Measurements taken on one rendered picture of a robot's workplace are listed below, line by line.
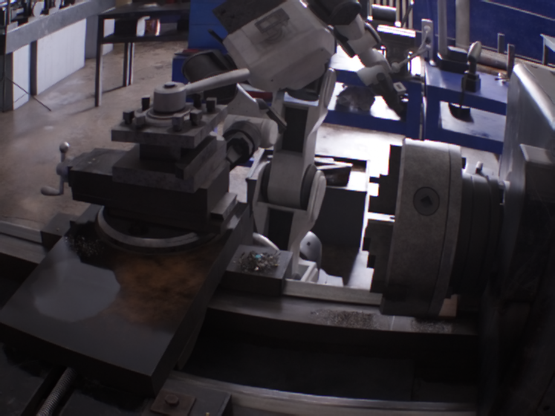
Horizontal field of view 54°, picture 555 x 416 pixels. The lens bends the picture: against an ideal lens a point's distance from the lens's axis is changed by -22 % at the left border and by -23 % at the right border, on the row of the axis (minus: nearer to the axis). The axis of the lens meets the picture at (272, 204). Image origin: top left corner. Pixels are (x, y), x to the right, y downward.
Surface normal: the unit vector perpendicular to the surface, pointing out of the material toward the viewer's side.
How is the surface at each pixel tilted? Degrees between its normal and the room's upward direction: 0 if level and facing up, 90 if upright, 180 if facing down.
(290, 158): 80
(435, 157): 14
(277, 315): 0
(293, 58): 92
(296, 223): 63
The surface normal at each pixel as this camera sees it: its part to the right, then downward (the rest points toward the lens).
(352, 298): -0.14, -0.33
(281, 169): -0.30, 0.00
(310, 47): 0.17, 0.47
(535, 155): 0.04, -0.90
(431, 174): -0.07, -0.60
